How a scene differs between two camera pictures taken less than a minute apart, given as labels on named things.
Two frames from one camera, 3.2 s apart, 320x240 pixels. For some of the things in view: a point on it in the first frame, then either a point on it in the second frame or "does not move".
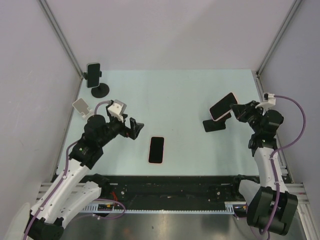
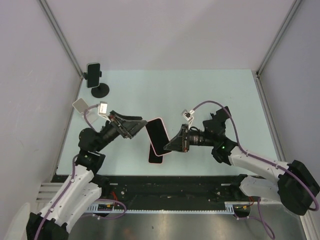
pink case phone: x=156 y=150 does not move
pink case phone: x=223 y=107 -> x=158 y=136
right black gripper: x=238 y=109 -> x=179 y=143
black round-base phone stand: x=101 y=91 does not move
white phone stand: x=81 y=106 does not move
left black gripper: x=135 y=127 does not move
